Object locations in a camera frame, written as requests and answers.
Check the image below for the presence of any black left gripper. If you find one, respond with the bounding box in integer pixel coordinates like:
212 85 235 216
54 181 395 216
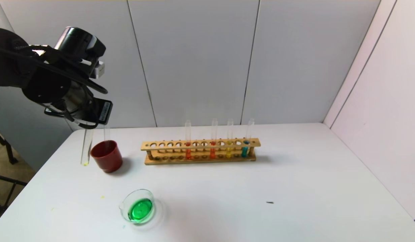
44 80 113 128

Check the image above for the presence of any test tube with yellow liquid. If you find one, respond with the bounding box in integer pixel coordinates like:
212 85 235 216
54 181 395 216
226 118 234 159
80 126 94 166

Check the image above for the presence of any red plastic cup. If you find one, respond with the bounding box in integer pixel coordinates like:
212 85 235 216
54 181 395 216
90 140 123 174

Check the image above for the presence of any test tube with red liquid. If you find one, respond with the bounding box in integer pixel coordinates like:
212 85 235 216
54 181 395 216
184 120 192 160
210 118 218 159

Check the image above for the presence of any wooden test tube rack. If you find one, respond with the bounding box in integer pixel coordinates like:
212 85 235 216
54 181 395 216
141 138 261 165

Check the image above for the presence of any clear glass dish with spout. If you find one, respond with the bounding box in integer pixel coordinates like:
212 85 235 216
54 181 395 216
118 189 158 225

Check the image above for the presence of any black metal stand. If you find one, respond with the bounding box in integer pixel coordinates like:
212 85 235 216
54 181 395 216
0 126 28 217

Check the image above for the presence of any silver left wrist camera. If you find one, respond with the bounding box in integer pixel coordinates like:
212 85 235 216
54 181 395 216
92 60 106 80

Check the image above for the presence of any thin black cable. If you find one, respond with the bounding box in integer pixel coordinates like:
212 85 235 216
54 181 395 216
0 44 109 94

